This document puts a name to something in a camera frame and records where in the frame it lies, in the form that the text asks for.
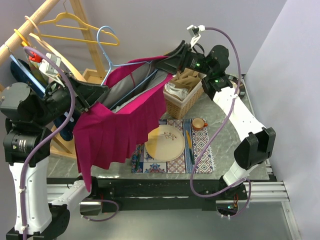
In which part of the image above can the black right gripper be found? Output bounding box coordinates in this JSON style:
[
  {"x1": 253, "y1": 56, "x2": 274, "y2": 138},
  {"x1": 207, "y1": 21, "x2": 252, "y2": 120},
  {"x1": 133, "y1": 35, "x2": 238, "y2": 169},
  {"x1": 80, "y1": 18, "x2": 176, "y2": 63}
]
[{"x1": 155, "y1": 40, "x2": 213, "y2": 76}]

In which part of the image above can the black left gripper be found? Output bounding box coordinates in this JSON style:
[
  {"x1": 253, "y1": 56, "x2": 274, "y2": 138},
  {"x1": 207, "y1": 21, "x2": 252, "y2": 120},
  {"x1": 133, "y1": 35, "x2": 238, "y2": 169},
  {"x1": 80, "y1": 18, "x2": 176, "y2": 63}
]
[{"x1": 32, "y1": 70, "x2": 108, "y2": 126}]

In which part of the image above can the brown skirt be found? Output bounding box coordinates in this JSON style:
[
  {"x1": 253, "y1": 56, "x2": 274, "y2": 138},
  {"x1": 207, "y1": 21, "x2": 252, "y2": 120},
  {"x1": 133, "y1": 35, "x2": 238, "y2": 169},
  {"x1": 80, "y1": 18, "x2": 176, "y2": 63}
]
[{"x1": 170, "y1": 68, "x2": 202, "y2": 92}]

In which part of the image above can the blue wire hanger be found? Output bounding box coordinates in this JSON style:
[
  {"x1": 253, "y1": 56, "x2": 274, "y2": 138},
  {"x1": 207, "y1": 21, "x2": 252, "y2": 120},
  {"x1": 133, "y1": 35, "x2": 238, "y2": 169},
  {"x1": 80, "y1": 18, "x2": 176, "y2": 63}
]
[{"x1": 96, "y1": 25, "x2": 157, "y2": 110}]

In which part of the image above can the magenta pleated skirt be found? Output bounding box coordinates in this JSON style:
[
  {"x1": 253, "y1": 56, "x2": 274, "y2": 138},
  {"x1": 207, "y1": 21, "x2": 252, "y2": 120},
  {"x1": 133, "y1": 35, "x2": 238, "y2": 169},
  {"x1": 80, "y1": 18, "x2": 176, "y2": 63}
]
[{"x1": 73, "y1": 56, "x2": 173, "y2": 191}]

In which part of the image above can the yellow plastic hanger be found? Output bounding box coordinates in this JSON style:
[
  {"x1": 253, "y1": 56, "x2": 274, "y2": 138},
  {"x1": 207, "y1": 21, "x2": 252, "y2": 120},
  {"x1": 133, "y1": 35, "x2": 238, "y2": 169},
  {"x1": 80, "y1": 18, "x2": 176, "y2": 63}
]
[{"x1": 38, "y1": 12, "x2": 120, "y2": 47}]

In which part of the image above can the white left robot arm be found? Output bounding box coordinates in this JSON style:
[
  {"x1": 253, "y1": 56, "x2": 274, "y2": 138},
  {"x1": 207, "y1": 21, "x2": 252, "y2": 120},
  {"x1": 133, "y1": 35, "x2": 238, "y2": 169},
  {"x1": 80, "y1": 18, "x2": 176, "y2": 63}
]
[{"x1": 0, "y1": 77, "x2": 110, "y2": 240}]

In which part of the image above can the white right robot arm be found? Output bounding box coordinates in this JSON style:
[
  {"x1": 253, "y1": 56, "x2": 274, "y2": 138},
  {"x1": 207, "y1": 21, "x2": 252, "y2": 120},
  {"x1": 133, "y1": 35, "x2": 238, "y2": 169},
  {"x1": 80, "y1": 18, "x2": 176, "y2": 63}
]
[{"x1": 155, "y1": 41, "x2": 276, "y2": 200}]

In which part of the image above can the dark denim skirt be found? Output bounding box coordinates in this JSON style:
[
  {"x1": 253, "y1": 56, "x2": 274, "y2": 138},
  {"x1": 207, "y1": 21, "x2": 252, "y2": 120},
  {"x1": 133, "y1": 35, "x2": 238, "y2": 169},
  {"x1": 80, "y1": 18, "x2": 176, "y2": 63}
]
[{"x1": 9, "y1": 59, "x2": 83, "y2": 142}]

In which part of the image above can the pastel floral skirt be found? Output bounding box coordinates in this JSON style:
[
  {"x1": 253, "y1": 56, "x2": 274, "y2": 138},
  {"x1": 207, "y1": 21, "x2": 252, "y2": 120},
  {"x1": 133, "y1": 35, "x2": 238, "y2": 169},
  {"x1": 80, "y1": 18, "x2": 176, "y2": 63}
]
[{"x1": 28, "y1": 59, "x2": 49, "y2": 87}]

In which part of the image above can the cream wooden hanger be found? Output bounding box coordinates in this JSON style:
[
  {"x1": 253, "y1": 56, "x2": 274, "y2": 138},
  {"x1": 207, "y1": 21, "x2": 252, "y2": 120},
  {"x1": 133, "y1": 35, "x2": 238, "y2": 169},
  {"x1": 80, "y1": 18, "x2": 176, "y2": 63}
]
[{"x1": 29, "y1": 32, "x2": 86, "y2": 82}]

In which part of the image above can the light blue wide hanger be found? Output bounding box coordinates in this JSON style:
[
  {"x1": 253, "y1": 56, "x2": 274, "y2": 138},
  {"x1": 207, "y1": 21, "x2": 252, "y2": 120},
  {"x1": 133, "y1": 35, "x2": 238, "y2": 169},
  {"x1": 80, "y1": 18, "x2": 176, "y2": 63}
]
[{"x1": 10, "y1": 54, "x2": 45, "y2": 98}]

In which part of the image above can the orange plastic hanger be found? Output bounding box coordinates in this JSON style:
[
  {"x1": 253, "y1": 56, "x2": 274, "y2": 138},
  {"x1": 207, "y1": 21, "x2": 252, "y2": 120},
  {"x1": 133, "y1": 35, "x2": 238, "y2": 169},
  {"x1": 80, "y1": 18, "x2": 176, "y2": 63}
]
[{"x1": 14, "y1": 29, "x2": 31, "y2": 47}]

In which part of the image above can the wicker basket with liner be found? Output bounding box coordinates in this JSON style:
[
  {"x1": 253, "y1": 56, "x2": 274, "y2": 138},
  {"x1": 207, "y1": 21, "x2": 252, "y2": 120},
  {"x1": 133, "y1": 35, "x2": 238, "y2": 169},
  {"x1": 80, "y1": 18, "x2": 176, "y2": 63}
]
[{"x1": 163, "y1": 73, "x2": 206, "y2": 120}]

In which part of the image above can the wooden clothes rack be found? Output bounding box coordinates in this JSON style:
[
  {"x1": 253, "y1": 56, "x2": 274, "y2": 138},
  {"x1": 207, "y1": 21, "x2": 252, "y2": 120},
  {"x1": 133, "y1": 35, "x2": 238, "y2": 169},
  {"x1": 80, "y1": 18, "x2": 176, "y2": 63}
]
[{"x1": 0, "y1": 0, "x2": 108, "y2": 160}]

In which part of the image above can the orange cup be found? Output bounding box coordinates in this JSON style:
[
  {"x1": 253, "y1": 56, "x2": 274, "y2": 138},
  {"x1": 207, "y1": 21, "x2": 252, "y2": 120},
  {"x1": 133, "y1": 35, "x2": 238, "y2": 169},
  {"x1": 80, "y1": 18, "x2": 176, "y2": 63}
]
[{"x1": 192, "y1": 117, "x2": 208, "y2": 131}]

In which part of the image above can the striped rim dark plate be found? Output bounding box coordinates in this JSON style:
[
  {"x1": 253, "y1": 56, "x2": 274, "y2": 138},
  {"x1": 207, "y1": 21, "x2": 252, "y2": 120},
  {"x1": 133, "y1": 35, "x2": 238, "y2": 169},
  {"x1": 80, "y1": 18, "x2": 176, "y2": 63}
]
[{"x1": 228, "y1": 75, "x2": 246, "y2": 99}]

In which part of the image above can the yellow cream dinner plate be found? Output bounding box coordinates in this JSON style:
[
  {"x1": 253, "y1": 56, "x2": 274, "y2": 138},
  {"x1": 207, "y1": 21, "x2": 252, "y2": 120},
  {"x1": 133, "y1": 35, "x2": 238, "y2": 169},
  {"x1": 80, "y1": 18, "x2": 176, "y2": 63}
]
[{"x1": 144, "y1": 124, "x2": 185, "y2": 162}]

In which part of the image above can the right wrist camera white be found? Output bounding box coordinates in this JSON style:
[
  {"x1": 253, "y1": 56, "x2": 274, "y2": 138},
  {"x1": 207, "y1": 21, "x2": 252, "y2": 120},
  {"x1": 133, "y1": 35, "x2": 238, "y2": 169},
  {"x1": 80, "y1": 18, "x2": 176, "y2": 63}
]
[{"x1": 186, "y1": 24, "x2": 206, "y2": 48}]

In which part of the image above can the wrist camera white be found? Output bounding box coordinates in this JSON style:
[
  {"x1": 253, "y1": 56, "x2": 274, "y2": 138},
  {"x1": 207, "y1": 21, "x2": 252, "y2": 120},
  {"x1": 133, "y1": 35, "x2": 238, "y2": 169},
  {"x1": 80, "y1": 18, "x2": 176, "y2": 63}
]
[
  {"x1": 186, "y1": 24, "x2": 206, "y2": 48},
  {"x1": 28, "y1": 53, "x2": 65, "y2": 87}
]

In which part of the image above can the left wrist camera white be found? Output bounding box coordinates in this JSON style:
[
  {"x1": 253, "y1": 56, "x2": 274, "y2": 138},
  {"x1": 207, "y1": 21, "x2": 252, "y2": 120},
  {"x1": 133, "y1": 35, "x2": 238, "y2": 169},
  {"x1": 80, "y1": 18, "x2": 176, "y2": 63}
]
[{"x1": 28, "y1": 53, "x2": 65, "y2": 87}]

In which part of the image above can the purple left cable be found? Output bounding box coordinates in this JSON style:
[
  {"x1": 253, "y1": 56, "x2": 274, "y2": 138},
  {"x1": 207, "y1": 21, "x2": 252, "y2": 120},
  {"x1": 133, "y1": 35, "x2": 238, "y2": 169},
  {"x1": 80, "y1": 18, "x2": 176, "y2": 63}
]
[{"x1": 21, "y1": 46, "x2": 120, "y2": 238}]

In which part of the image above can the purple cable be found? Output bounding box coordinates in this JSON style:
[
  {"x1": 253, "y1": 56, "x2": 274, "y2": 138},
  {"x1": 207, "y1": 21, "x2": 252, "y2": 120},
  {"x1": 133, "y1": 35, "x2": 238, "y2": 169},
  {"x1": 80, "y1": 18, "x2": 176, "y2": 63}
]
[
  {"x1": 21, "y1": 46, "x2": 120, "y2": 238},
  {"x1": 189, "y1": 26, "x2": 252, "y2": 221}
]

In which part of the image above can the gold fork green handle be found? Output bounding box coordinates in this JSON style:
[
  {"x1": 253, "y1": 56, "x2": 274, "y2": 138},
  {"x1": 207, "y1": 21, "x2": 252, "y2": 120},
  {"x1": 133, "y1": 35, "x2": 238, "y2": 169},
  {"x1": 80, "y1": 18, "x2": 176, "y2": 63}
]
[{"x1": 135, "y1": 144, "x2": 143, "y2": 171}]

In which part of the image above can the gold knife green handle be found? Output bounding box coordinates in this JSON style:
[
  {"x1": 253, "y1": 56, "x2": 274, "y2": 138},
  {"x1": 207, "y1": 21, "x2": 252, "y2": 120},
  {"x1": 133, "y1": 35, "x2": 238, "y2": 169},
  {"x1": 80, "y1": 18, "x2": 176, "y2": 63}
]
[{"x1": 186, "y1": 131, "x2": 195, "y2": 165}]

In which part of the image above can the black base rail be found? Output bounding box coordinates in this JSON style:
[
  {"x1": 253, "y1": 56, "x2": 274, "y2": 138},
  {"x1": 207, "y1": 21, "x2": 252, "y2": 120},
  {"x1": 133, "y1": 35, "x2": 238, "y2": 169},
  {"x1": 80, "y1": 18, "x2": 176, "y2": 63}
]
[{"x1": 49, "y1": 176, "x2": 251, "y2": 216}]

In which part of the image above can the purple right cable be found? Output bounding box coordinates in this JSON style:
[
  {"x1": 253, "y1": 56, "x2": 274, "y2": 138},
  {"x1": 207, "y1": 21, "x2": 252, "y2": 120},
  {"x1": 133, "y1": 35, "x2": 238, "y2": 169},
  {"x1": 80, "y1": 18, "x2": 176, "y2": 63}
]
[{"x1": 189, "y1": 26, "x2": 252, "y2": 221}]

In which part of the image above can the aluminium frame rail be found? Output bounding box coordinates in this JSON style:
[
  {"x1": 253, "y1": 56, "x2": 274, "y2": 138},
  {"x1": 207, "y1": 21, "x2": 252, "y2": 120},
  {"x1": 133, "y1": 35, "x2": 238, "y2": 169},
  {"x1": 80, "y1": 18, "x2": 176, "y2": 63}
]
[{"x1": 13, "y1": 164, "x2": 301, "y2": 240}]

